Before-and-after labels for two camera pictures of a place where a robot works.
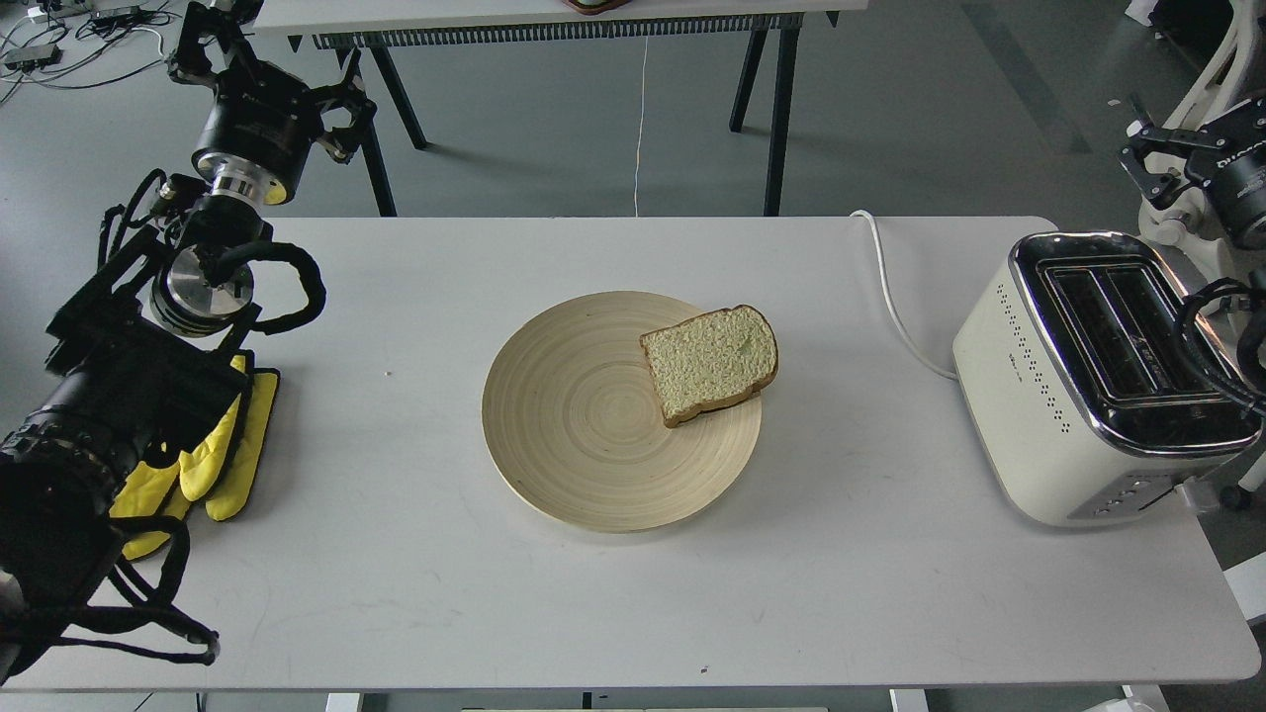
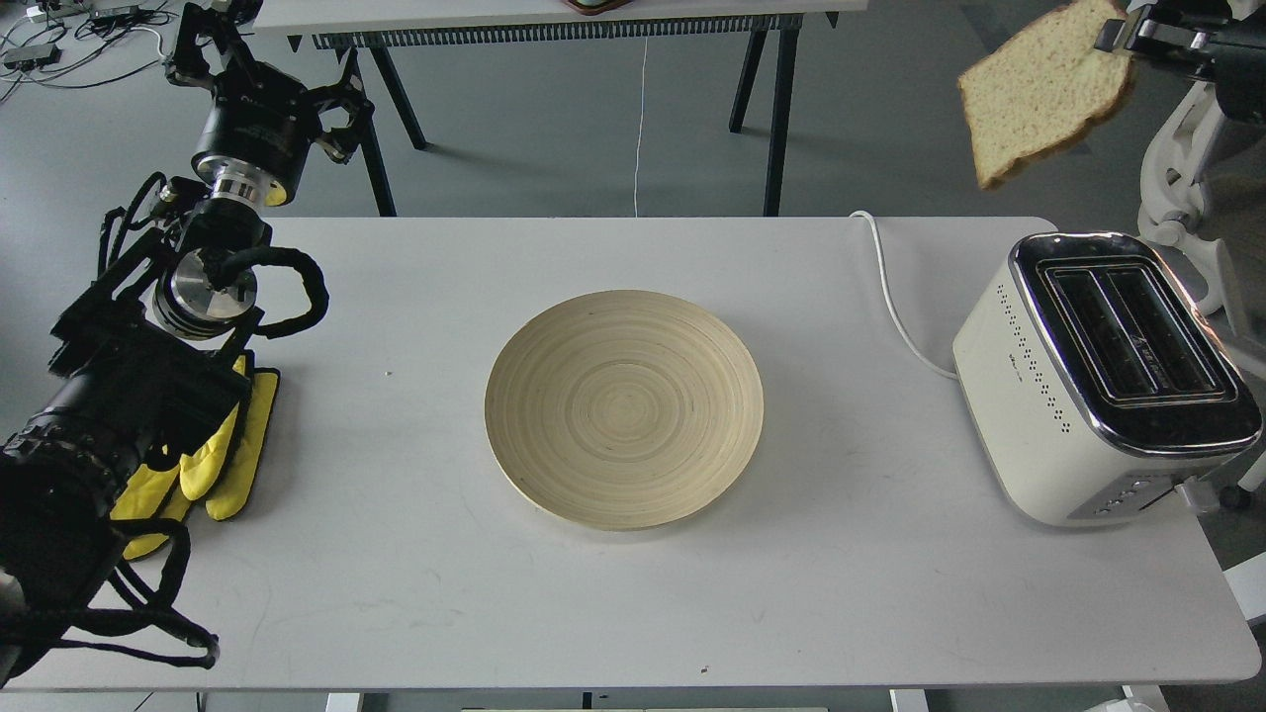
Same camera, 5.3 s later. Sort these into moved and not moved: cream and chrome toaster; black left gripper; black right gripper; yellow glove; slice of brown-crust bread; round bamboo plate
Moved: slice of brown-crust bread; black right gripper
Not moved: round bamboo plate; cream and chrome toaster; yellow glove; black left gripper
